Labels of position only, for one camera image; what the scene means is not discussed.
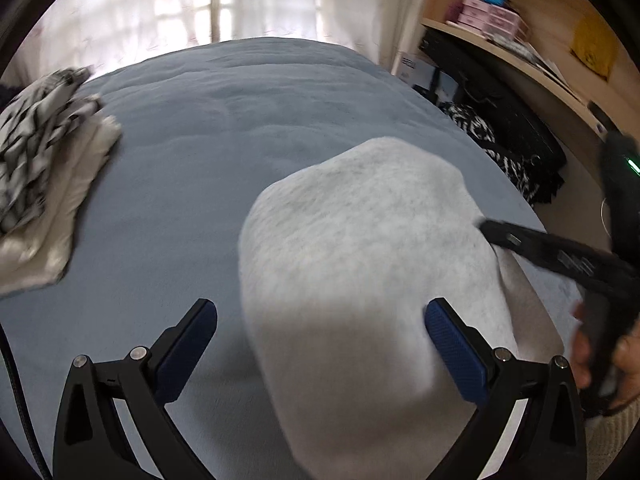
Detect blue bed cover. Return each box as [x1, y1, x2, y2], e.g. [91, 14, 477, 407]
[0, 37, 596, 480]

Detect yellow bag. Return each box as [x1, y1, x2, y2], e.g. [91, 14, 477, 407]
[570, 15, 617, 81]

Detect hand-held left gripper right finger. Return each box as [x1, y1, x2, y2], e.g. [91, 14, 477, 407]
[424, 297, 588, 480]

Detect black and white printed garment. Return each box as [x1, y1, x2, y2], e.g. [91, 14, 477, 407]
[0, 66, 105, 235]

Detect black bag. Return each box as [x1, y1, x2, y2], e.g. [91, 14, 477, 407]
[417, 27, 568, 206]

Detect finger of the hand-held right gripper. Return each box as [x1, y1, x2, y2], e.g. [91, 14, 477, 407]
[479, 217, 638, 293]

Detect white cardboard box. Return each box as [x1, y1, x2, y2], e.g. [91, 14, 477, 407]
[395, 50, 438, 88]

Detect white floral sheer curtain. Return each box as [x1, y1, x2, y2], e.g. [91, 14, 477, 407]
[15, 0, 446, 78]

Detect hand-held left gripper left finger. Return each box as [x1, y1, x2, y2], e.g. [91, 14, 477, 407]
[52, 298, 218, 480]

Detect wooden shelf unit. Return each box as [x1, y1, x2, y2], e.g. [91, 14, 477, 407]
[377, 0, 640, 241]

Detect pink mini drawer boxes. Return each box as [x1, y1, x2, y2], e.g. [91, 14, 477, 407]
[445, 0, 532, 43]

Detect folded cream puffer jacket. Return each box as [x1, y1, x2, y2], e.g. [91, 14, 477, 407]
[0, 114, 124, 297]

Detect white cable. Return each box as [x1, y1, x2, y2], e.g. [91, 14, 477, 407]
[597, 197, 613, 236]

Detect person's right hand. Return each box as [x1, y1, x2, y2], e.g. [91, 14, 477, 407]
[571, 300, 640, 417]

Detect stack of papers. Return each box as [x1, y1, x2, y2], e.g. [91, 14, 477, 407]
[505, 40, 588, 106]

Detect light grey zip hoodie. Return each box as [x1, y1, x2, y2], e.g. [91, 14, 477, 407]
[237, 136, 568, 480]

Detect black and white zebra cloth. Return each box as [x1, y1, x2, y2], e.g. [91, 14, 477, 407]
[437, 101, 543, 206]

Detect black cable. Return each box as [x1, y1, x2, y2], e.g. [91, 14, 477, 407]
[0, 320, 53, 480]

